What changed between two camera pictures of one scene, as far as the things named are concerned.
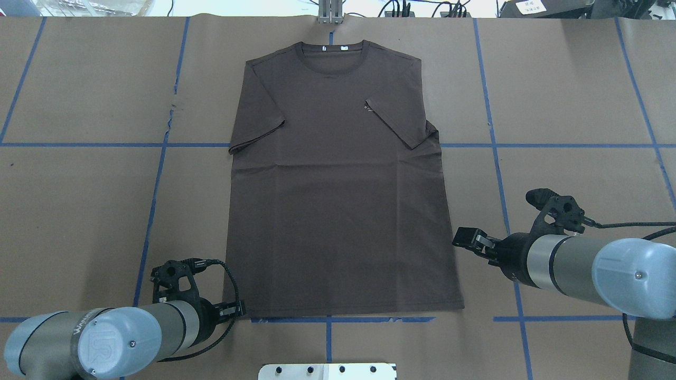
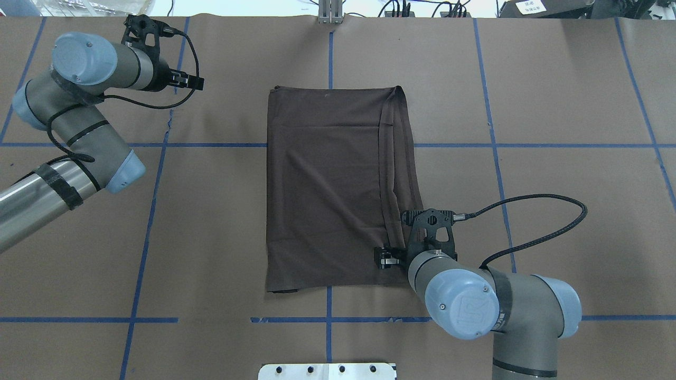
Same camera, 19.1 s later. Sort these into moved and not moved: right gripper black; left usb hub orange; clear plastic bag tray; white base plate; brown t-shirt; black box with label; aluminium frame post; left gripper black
Moved: right gripper black; left gripper black; brown t-shirt
Not moved: left usb hub orange; aluminium frame post; clear plastic bag tray; black box with label; white base plate
